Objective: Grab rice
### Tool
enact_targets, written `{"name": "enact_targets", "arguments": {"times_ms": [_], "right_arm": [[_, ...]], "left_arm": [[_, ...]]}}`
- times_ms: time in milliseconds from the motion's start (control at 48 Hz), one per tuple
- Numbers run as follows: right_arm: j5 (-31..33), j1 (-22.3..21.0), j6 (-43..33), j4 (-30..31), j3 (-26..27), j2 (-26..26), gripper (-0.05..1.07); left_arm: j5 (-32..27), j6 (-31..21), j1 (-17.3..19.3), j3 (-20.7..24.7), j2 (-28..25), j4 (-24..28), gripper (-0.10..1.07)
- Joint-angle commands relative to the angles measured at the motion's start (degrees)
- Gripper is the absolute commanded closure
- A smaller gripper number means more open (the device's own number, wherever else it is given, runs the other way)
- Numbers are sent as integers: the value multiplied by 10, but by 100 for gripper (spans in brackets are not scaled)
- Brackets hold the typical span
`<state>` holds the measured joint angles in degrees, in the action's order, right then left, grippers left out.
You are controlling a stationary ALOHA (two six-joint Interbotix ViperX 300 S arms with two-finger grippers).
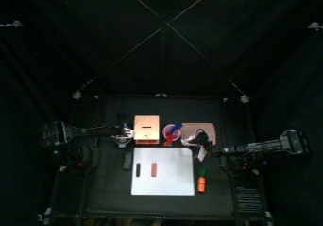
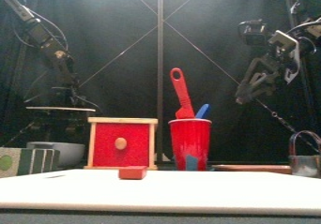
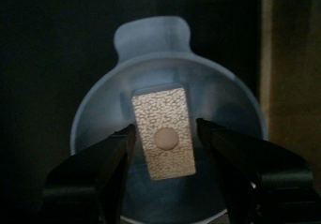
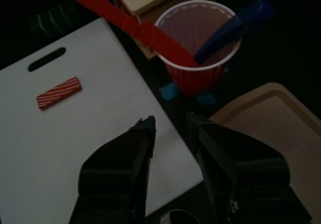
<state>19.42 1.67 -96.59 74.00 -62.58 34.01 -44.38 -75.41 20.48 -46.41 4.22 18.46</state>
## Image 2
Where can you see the thin white round plate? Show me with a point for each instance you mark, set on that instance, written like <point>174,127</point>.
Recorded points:
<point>61,109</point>

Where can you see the red wooden box with knob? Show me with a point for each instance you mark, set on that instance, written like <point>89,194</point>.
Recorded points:
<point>121,152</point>

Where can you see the green striped grey box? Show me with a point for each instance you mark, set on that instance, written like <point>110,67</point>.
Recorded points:
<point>25,162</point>

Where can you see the red plastic cup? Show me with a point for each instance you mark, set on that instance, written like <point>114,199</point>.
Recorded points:
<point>190,143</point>

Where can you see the red white striped toy piece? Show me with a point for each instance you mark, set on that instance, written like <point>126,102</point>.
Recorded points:
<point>133,172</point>

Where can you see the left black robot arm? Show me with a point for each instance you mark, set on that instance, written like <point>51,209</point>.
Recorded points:
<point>42,37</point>

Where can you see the white plastic cutting board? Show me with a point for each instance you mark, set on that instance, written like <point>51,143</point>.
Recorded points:
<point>168,190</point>

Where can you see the flat wooden tray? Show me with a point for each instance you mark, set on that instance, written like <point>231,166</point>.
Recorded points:
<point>251,168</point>

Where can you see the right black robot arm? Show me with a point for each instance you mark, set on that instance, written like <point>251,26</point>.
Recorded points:
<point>307,18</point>

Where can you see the grey bowl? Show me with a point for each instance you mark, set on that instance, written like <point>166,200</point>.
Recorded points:
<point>69,152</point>

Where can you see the red toy spatula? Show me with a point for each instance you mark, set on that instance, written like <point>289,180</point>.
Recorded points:
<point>182,93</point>

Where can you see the vertical metal frame pole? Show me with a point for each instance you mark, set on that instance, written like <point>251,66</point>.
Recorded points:
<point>160,46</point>

